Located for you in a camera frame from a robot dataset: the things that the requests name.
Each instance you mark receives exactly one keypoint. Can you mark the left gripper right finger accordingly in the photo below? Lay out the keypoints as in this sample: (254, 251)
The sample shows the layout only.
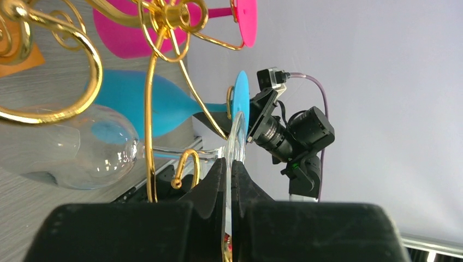
(269, 230)

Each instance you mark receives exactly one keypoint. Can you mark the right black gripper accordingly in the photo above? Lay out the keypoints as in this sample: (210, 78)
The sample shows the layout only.
(269, 121)

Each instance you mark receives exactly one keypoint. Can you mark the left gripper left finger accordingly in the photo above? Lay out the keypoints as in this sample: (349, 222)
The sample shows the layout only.
(190, 229)

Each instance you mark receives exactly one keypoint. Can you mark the clear front wine glass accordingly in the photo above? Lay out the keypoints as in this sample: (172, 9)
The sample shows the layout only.
(97, 148)

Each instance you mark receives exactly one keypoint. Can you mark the blue wine glass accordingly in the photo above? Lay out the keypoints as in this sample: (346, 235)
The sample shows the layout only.
(124, 90)

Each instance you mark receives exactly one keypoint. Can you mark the pink wine glass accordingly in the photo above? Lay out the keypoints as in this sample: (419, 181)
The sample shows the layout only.
(130, 29)

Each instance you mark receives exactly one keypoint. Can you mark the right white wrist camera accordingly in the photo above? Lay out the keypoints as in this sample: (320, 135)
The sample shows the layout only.
(271, 78)

